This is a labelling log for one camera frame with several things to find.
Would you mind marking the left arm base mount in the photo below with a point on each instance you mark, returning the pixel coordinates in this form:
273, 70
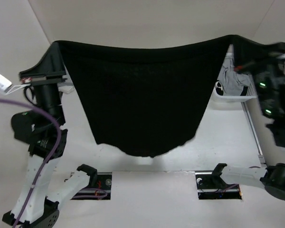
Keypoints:
100, 190

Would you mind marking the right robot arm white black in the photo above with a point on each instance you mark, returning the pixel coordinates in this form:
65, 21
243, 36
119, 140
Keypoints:
269, 82

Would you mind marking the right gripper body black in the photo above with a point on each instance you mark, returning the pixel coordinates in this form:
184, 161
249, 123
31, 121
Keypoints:
274, 52

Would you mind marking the crumpled grey tank top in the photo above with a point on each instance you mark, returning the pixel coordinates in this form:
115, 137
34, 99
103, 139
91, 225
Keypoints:
231, 79

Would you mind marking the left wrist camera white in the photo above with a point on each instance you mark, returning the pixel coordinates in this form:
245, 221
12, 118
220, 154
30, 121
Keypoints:
7, 87

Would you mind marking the white plastic laundry basket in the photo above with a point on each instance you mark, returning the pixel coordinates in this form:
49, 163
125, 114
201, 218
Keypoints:
251, 93

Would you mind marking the black white garment in basket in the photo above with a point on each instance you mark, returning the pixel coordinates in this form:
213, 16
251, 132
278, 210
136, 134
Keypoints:
234, 92

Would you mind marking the black tank top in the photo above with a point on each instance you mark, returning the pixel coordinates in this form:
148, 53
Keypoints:
147, 102

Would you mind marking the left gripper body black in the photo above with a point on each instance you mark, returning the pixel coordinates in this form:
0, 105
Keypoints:
45, 77

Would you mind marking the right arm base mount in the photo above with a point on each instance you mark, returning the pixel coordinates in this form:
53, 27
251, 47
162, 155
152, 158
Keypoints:
213, 188

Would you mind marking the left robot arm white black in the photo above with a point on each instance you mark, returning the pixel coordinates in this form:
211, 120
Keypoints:
40, 128

